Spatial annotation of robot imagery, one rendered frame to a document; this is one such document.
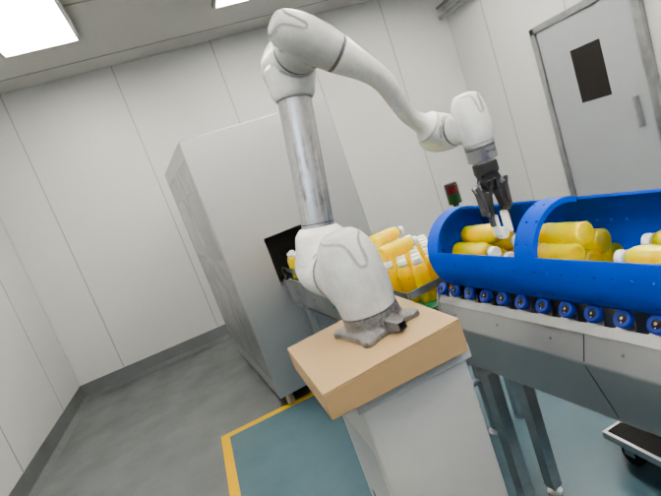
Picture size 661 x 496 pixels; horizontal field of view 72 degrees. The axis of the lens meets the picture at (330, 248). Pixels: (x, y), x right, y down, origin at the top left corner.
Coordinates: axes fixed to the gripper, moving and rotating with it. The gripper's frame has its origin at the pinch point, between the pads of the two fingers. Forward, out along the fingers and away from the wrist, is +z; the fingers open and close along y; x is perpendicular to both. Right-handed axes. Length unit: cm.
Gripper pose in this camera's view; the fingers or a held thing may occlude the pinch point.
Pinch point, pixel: (501, 223)
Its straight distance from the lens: 151.6
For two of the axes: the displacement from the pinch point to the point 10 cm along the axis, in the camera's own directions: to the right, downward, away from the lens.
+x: -3.9, -0.2, 9.2
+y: 8.6, -3.7, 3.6
